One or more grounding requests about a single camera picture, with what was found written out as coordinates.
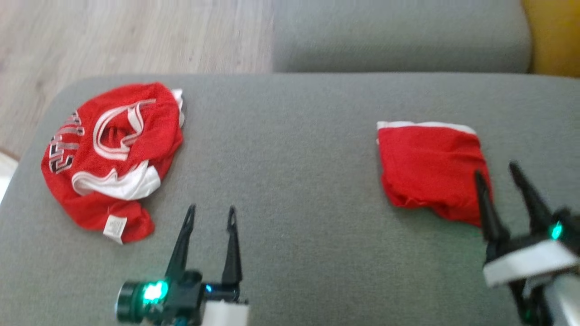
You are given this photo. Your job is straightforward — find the black right gripper body white band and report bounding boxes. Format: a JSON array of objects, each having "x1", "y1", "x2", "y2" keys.
[{"x1": 483, "y1": 206, "x2": 580, "y2": 289}]

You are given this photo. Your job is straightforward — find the red shorts white band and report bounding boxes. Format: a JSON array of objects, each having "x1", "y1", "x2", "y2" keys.
[{"x1": 376, "y1": 120, "x2": 493, "y2": 228}]

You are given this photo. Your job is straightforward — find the yellow sofa back cushion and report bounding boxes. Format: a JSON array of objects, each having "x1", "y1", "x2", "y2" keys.
[{"x1": 521, "y1": 0, "x2": 580, "y2": 77}]

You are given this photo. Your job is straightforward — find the black left gripper body white band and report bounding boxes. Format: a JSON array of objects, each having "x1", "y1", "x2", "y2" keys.
[{"x1": 116, "y1": 271, "x2": 250, "y2": 326}]

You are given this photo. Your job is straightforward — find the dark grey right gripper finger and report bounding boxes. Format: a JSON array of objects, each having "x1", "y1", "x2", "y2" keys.
[
  {"x1": 508, "y1": 161, "x2": 553, "y2": 232},
  {"x1": 474, "y1": 170, "x2": 510, "y2": 243}
]

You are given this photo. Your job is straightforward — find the red basketball jersey white trim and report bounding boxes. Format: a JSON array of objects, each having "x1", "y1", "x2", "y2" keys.
[{"x1": 41, "y1": 82, "x2": 185, "y2": 245}]

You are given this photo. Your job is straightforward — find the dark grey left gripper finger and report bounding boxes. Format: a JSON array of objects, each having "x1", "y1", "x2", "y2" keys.
[
  {"x1": 165, "y1": 205, "x2": 196, "y2": 280},
  {"x1": 221, "y1": 206, "x2": 243, "y2": 286}
]

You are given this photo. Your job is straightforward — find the grey sofa seat cushion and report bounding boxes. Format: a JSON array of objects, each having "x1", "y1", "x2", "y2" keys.
[{"x1": 271, "y1": 0, "x2": 532, "y2": 74}]

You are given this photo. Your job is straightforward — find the large grey fabric sofa ottoman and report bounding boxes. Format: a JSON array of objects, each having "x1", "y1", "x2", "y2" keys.
[{"x1": 0, "y1": 72, "x2": 580, "y2": 326}]

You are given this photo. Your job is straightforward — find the white rug with brown edge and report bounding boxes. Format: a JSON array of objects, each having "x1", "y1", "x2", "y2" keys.
[{"x1": 0, "y1": 149, "x2": 19, "y2": 204}]

